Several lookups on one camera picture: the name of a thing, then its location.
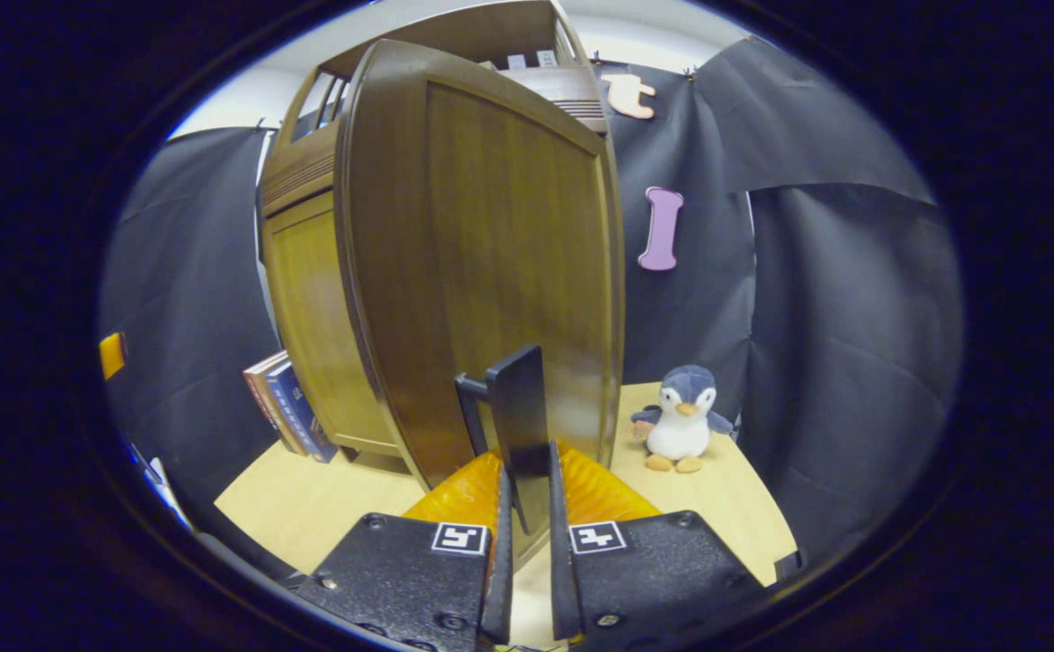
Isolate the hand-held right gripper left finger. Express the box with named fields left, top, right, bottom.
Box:
left=296, top=448, right=514, bottom=652

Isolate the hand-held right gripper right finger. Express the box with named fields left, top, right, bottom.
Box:
left=548, top=441, right=768, bottom=652

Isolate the black door handle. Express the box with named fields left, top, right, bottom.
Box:
left=455, top=344, right=553, bottom=535

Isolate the wooden cabinet door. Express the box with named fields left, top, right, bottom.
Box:
left=263, top=190, right=401, bottom=458
left=335, top=38, right=626, bottom=567

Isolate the wooden double-door shoe cabinet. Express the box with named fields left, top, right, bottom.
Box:
left=257, top=0, right=609, bottom=472

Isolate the red and white book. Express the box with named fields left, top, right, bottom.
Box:
left=242, top=350, right=297, bottom=454

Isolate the penguin plush toy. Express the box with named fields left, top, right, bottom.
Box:
left=629, top=365, right=736, bottom=475

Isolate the blue book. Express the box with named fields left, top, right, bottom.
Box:
left=264, top=360, right=340, bottom=465

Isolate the black backdrop cloth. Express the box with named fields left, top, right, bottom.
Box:
left=97, top=36, right=964, bottom=580

